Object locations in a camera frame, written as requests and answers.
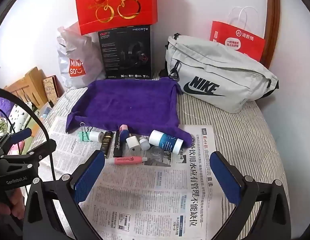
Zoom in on green binder clip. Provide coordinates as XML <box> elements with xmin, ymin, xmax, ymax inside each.
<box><xmin>78</xmin><ymin>122</ymin><xmax>93</xmax><ymax>142</ymax></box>

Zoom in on thick black cable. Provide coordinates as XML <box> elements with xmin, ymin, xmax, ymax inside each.
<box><xmin>0</xmin><ymin>87</ymin><xmax>56</xmax><ymax>182</ymax></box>

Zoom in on floral white cloth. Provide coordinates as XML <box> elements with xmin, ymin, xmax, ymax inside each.
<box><xmin>8</xmin><ymin>102</ymin><xmax>45</xmax><ymax>132</ymax></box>

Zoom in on brown lighter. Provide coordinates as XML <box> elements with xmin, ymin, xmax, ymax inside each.
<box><xmin>100</xmin><ymin>131</ymin><xmax>113</xmax><ymax>153</ymax></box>

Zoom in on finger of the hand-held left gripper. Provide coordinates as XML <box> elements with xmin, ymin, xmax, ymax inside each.
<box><xmin>0</xmin><ymin>140</ymin><xmax>57</xmax><ymax>170</ymax></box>
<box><xmin>0</xmin><ymin>127</ymin><xmax>32</xmax><ymax>153</ymax></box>

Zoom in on pink highlighter pen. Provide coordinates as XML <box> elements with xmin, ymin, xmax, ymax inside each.
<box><xmin>113</xmin><ymin>156</ymin><xmax>148</xmax><ymax>165</ymax></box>

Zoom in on white plastic shopping bag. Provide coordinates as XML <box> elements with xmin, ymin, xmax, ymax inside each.
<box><xmin>57</xmin><ymin>21</ymin><xmax>106</xmax><ymax>89</ymax></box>

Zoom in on grey waist bag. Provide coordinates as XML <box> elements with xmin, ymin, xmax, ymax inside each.
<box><xmin>160</xmin><ymin>33</ymin><xmax>280</xmax><ymax>113</ymax></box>

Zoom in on wooden headboard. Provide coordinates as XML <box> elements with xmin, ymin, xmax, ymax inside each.
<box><xmin>5</xmin><ymin>67</ymin><xmax>49</xmax><ymax>108</ymax></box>

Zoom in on red paper bag white handles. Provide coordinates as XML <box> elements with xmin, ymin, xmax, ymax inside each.
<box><xmin>209</xmin><ymin>6</ymin><xmax>266</xmax><ymax>62</ymax></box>

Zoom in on newspaper sheets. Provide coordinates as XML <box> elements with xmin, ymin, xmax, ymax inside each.
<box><xmin>20</xmin><ymin>72</ymin><xmax>291</xmax><ymax>240</ymax></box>

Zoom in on purple towel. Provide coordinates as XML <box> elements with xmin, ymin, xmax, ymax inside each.
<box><xmin>65</xmin><ymin>77</ymin><xmax>193</xmax><ymax>148</ymax></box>

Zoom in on brown patterned box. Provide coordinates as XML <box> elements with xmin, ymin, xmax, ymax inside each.
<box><xmin>43</xmin><ymin>75</ymin><xmax>61</xmax><ymax>105</ymax></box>

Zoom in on black headset box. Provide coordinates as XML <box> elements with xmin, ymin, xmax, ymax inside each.
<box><xmin>98</xmin><ymin>25</ymin><xmax>153</xmax><ymax>80</ymax></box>

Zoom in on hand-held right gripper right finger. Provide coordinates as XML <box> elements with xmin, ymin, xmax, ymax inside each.
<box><xmin>209</xmin><ymin>151</ymin><xmax>292</xmax><ymax>240</ymax></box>

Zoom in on white and blue bottle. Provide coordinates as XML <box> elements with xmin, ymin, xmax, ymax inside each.
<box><xmin>148</xmin><ymin>129</ymin><xmax>183</xmax><ymax>153</ymax></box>

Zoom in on person's left hand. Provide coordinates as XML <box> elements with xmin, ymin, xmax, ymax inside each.
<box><xmin>0</xmin><ymin>187</ymin><xmax>25</xmax><ymax>221</ymax></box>

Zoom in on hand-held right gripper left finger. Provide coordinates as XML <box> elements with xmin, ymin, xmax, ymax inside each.
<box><xmin>23</xmin><ymin>150</ymin><xmax>106</xmax><ymax>240</ymax></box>

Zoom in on pink bottle blue cap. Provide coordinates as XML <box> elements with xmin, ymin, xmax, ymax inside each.
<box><xmin>119</xmin><ymin>124</ymin><xmax>130</xmax><ymax>142</ymax></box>

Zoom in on brown wooden door frame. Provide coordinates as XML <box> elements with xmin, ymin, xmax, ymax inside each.
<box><xmin>260</xmin><ymin>0</ymin><xmax>281</xmax><ymax>70</ymax></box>

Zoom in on tiny white bottle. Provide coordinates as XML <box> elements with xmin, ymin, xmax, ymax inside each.
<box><xmin>139</xmin><ymin>136</ymin><xmax>150</xmax><ymax>151</ymax></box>

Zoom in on long black box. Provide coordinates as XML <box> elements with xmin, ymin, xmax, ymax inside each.
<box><xmin>113</xmin><ymin>129</ymin><xmax>125</xmax><ymax>157</ymax></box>

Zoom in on red gift bag gold cherries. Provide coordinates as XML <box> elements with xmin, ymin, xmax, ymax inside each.
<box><xmin>75</xmin><ymin>0</ymin><xmax>158</xmax><ymax>36</ymax></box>

